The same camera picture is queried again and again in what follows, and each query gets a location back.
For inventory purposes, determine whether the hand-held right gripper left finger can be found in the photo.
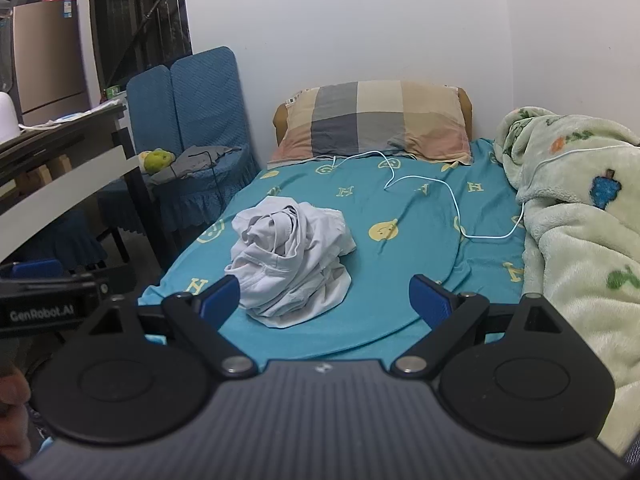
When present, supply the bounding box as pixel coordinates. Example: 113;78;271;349
75;275;259;377

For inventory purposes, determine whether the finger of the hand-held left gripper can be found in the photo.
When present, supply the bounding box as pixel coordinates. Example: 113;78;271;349
11;258;63;279

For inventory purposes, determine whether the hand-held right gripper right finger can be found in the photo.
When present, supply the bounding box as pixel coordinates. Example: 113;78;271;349
391;274;569;379

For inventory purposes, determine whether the white shirt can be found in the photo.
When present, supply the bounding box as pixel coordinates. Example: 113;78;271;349
225;196;359;330

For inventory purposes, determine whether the person's left hand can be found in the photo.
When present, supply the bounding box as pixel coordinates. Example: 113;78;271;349
0;366;33;463

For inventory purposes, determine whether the dark blue covered stool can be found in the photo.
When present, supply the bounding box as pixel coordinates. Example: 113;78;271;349
27;209;108;272

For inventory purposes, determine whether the dark table with white edge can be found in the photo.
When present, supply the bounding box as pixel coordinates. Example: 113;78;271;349
0;102;177;273

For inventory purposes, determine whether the teal printed bed sheet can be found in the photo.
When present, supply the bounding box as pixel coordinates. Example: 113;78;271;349
137;137;527;362

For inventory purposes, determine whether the grey cloth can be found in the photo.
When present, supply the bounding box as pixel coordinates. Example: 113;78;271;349
150;145;242;181

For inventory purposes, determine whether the green plush toy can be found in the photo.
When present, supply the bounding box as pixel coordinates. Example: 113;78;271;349
139;148;176;173

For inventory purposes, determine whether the white appliance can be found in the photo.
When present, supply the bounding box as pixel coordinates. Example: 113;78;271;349
0;91;22;144

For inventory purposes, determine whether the green fleece blanket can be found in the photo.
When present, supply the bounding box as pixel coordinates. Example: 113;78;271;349
492;106;640;463

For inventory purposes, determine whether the plaid pillow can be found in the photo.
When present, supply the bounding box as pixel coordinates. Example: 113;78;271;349
267;80;474;170

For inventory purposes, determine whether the brown pillow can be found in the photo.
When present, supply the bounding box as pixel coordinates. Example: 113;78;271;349
272;87;474;142

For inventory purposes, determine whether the blue covered chair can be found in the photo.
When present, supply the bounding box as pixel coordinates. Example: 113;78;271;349
97;65;182;261
150;46;262;251

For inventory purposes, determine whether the champagne refrigerator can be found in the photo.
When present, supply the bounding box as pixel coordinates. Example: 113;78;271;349
12;0;92;127

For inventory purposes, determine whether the dark window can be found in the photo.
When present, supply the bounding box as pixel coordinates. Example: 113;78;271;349
89;0;194;92

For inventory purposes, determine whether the white charging cable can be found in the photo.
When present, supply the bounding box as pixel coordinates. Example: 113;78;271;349
332;144;640;240

